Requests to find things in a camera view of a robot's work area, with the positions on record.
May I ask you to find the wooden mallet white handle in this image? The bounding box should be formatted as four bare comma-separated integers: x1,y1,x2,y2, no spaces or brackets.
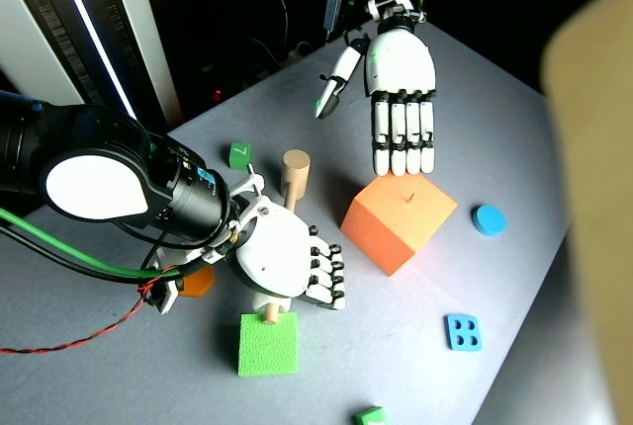
250,148,312,323

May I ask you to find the large orange foam cube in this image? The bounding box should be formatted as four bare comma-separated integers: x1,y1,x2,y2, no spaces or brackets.
339,172,459,278

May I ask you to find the orange hexagon block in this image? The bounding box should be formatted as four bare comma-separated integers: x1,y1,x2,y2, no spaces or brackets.
178,266,217,298

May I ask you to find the green foam square block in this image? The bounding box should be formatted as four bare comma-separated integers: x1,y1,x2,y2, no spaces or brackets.
236,311,301,378

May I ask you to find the small green printed cube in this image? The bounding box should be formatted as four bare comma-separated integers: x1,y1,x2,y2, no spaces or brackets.
228,141,253,171
351,405,392,425

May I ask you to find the grey table cloth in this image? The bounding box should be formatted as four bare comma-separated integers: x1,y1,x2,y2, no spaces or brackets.
0,19,575,425

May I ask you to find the blue four-hole square block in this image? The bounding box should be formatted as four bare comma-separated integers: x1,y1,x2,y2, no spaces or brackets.
443,314,484,352

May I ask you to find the blue round disc block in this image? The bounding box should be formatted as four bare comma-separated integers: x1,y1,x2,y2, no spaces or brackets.
470,204,508,237

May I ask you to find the white column with light strip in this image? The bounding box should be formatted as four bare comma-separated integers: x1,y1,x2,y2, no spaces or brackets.
0,0,185,129

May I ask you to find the blurred tan panel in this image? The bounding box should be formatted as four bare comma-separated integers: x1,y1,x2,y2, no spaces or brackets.
541,0,633,425

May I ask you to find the thin red twisted cable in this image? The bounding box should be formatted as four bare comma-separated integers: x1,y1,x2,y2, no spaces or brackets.
0,274,182,355

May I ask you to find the white background cable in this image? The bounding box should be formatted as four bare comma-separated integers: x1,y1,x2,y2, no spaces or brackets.
268,0,291,53

